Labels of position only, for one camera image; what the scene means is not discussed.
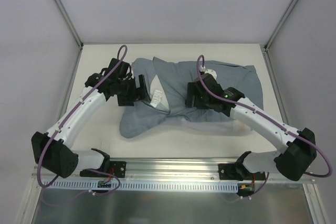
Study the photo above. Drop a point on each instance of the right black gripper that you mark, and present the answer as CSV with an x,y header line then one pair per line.
x,y
191,94

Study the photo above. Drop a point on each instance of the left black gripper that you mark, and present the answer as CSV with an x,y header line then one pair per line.
x,y
140,87

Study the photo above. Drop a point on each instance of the blue beige striped pillowcase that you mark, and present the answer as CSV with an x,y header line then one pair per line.
x,y
177,97

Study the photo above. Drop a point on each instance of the white pillow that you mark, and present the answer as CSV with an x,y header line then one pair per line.
x,y
158,97

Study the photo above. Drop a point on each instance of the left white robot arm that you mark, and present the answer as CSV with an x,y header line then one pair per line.
x,y
52,150

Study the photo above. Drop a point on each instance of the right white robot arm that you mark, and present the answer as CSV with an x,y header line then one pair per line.
x,y
294,148

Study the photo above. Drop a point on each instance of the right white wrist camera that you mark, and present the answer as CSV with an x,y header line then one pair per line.
x,y
204,70

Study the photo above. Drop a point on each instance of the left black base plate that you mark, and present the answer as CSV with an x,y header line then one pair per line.
x,y
116,168

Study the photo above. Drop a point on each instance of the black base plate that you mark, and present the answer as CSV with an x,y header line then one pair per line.
x,y
116,168
232,171

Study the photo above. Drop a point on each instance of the aluminium mounting rail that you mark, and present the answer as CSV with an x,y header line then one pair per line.
x,y
174,170

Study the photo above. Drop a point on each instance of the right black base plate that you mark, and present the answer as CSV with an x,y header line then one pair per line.
x,y
232,171

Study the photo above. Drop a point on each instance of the slotted white cable duct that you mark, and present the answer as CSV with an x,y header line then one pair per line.
x,y
137,185

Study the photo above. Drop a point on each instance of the left aluminium frame post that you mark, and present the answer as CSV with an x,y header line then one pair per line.
x,y
66,18

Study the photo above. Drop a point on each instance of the aluminium frame post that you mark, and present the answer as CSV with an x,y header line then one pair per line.
x,y
66,18
289,9

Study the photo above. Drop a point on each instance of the right aluminium frame post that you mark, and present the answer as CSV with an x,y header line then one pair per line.
x,y
289,9

